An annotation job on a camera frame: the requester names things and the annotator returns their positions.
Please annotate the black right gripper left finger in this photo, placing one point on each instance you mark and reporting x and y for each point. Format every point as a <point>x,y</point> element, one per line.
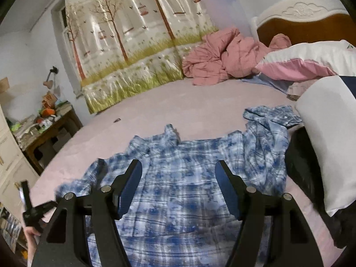
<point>64,240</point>

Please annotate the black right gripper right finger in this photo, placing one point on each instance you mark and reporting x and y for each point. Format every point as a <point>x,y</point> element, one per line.
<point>291,241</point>

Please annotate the blue white plaid shirt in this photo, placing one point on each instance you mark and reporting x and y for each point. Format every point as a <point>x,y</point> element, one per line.
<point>178,216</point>

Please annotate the left hand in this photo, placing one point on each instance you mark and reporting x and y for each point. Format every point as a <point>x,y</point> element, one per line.
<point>31,234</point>

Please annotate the white cabinet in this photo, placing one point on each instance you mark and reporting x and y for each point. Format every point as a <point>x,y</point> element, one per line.
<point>14,169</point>

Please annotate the black garment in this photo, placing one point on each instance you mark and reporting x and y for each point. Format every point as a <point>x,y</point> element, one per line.
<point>303,168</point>

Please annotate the clutter on side table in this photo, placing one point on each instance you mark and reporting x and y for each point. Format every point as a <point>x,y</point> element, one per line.
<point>28,130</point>

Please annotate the pink bed sheet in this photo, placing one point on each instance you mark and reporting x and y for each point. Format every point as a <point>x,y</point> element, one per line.
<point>195,112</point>

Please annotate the light blue cloth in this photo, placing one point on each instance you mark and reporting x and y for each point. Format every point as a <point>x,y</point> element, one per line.
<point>281,85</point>

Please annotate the white pink pillow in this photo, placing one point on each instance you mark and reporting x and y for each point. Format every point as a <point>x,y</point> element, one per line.
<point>307,61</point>

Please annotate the tree print curtain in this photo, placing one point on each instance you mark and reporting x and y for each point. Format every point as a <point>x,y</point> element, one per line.
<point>121,48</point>

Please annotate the pink crumpled quilt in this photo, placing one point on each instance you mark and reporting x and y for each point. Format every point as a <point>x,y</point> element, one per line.
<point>227,53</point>

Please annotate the white wooden headboard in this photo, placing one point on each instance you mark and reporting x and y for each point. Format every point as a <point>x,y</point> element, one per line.
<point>304,21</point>

